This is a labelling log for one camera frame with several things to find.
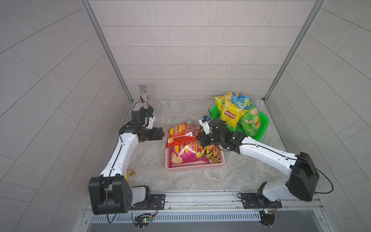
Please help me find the black yellow chip bag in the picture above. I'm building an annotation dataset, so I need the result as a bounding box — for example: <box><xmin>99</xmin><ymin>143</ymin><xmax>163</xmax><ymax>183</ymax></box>
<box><xmin>202</xmin><ymin>145</ymin><xmax>221</xmax><ymax>163</ymax></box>

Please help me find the green plastic basket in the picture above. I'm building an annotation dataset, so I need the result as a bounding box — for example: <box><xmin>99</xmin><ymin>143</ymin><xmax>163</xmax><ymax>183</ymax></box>
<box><xmin>210</xmin><ymin>105</ymin><xmax>269</xmax><ymax>141</ymax></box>

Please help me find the yellow lay's chip bag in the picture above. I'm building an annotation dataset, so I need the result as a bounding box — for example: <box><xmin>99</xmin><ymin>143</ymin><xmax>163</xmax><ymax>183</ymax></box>
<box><xmin>220</xmin><ymin>99</ymin><xmax>247</xmax><ymax>130</ymax></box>
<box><xmin>215</xmin><ymin>92</ymin><xmax>233</xmax><ymax>111</ymax></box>

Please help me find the yellow Lay's chip bag front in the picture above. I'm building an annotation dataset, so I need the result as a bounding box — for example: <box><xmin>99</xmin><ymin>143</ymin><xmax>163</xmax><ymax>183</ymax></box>
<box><xmin>215</xmin><ymin>92</ymin><xmax>233</xmax><ymax>111</ymax></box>

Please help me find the green Lay's chip bag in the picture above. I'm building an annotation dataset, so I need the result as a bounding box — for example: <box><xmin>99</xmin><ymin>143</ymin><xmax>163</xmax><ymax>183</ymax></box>
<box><xmin>240</xmin><ymin>105</ymin><xmax>261</xmax><ymax>137</ymax></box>

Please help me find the pink Lay's chip bag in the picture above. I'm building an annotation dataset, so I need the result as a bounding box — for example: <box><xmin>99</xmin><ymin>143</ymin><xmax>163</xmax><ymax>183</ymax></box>
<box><xmin>168</xmin><ymin>141</ymin><xmax>210</xmax><ymax>168</ymax></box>

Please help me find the red Lay's chip bag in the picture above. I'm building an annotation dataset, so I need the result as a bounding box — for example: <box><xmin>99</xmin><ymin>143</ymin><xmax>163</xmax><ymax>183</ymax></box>
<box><xmin>165</xmin><ymin>121</ymin><xmax>201</xmax><ymax>148</ymax></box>

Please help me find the light blue Lay's chip bag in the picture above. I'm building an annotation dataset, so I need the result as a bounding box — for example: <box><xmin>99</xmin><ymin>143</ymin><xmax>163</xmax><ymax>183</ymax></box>
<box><xmin>232</xmin><ymin>92</ymin><xmax>255</xmax><ymax>110</ymax></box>

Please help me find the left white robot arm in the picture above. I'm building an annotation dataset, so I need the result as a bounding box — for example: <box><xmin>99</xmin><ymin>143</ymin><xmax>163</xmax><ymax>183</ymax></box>
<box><xmin>88</xmin><ymin>107</ymin><xmax>164</xmax><ymax>215</ymax></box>

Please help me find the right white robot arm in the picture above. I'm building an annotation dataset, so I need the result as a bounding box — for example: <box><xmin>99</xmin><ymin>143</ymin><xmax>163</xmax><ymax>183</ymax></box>
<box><xmin>197</xmin><ymin>117</ymin><xmax>319</xmax><ymax>202</ymax></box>

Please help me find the pink plastic basket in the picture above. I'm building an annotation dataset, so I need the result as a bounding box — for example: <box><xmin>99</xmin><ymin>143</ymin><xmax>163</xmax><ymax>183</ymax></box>
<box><xmin>165</xmin><ymin>147</ymin><xmax>225</xmax><ymax>171</ymax></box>

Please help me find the small brass knob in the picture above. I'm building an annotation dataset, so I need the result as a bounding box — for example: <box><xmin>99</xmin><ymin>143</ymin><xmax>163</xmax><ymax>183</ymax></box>
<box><xmin>127</xmin><ymin>169</ymin><xmax>135</xmax><ymax>177</ymax></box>

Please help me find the left circuit board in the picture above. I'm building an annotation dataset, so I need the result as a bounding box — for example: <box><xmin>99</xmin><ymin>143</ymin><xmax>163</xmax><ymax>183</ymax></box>
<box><xmin>133</xmin><ymin>213</ymin><xmax>154</xmax><ymax>230</ymax></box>

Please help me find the circuit board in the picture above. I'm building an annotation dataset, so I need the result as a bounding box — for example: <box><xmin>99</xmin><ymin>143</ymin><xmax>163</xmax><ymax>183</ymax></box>
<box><xmin>259</xmin><ymin>210</ymin><xmax>275</xmax><ymax>227</ymax></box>
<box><xmin>133</xmin><ymin>213</ymin><xmax>154</xmax><ymax>230</ymax></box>

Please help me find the right circuit board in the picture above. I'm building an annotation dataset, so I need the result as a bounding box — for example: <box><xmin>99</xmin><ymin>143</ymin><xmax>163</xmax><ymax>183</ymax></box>
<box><xmin>259</xmin><ymin>210</ymin><xmax>275</xmax><ymax>227</ymax></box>

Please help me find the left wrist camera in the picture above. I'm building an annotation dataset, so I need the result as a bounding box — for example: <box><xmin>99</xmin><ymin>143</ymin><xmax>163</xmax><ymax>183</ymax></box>
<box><xmin>142</xmin><ymin>113</ymin><xmax>156</xmax><ymax>130</ymax></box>

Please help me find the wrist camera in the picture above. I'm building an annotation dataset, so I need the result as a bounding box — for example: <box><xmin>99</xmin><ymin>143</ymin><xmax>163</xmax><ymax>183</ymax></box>
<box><xmin>142</xmin><ymin>113</ymin><xmax>156</xmax><ymax>130</ymax></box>
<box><xmin>199</xmin><ymin>116</ymin><xmax>211</xmax><ymax>135</ymax></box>

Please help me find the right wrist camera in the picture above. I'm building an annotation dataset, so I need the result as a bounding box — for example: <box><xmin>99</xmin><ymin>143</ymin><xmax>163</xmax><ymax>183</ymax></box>
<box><xmin>199</xmin><ymin>116</ymin><xmax>211</xmax><ymax>135</ymax></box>

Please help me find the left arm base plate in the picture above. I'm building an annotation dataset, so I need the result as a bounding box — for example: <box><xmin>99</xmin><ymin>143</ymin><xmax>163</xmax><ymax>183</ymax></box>
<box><xmin>131</xmin><ymin>185</ymin><xmax>166</xmax><ymax>210</ymax></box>

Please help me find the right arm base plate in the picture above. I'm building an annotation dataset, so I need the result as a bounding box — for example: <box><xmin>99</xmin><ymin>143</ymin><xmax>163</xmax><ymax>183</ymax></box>
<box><xmin>237</xmin><ymin>182</ymin><xmax>282</xmax><ymax>210</ymax></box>

